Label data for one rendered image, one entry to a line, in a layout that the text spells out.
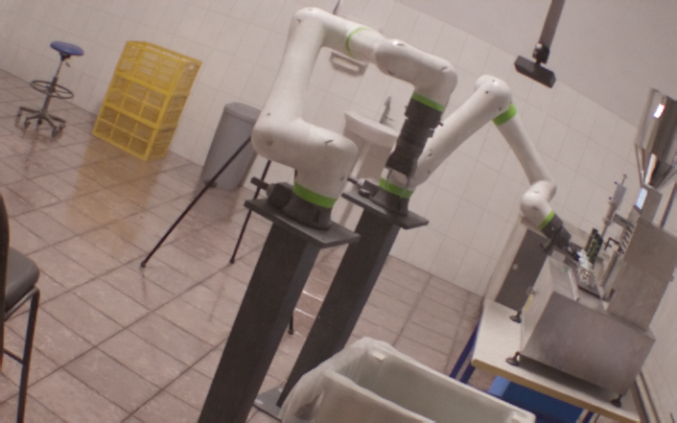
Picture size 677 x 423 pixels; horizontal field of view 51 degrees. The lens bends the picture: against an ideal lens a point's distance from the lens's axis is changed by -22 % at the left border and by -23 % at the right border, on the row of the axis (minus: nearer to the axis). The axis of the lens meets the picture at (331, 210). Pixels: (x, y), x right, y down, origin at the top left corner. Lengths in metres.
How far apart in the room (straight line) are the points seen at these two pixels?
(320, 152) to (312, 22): 0.42
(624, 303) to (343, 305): 1.18
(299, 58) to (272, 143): 0.28
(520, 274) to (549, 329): 3.25
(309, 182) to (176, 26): 4.64
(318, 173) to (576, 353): 1.00
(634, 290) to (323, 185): 1.09
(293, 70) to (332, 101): 4.05
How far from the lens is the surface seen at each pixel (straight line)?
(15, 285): 2.04
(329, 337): 3.24
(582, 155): 6.43
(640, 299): 2.68
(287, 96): 2.44
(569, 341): 2.61
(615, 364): 2.66
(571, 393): 2.61
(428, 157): 2.92
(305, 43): 2.54
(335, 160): 2.42
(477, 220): 6.46
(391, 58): 2.21
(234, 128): 6.31
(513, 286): 5.85
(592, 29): 6.48
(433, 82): 2.25
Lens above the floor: 1.49
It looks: 12 degrees down
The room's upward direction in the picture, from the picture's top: 23 degrees clockwise
